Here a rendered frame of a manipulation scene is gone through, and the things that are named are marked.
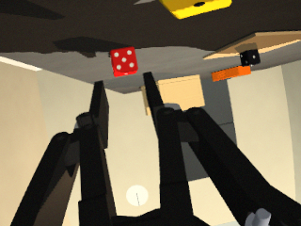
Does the black die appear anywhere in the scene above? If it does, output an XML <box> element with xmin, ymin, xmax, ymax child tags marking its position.
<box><xmin>240</xmin><ymin>49</ymin><xmax>261</xmax><ymax>67</ymax></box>

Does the yellow die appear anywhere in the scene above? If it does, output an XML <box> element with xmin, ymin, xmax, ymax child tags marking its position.
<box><xmin>159</xmin><ymin>0</ymin><xmax>231</xmax><ymax>19</ymax></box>

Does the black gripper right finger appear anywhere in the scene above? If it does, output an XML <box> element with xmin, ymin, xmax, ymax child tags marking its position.
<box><xmin>143</xmin><ymin>72</ymin><xmax>301</xmax><ymax>226</ymax></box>

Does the orange digital multimeter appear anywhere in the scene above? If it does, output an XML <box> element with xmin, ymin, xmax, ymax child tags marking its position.
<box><xmin>212</xmin><ymin>66</ymin><xmax>251</xmax><ymax>81</ymax></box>

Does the tan flat mat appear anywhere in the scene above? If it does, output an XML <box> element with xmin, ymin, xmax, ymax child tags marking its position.
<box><xmin>203</xmin><ymin>31</ymin><xmax>301</xmax><ymax>59</ymax></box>

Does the wooden crate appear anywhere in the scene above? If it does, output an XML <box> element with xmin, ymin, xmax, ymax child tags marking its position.
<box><xmin>141</xmin><ymin>74</ymin><xmax>205</xmax><ymax>116</ymax></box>

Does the red die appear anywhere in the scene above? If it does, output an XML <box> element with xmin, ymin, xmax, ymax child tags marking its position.
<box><xmin>110</xmin><ymin>46</ymin><xmax>138</xmax><ymax>77</ymax></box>

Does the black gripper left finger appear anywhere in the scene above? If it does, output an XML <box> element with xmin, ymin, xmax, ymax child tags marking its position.
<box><xmin>10</xmin><ymin>81</ymin><xmax>117</xmax><ymax>226</ymax></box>

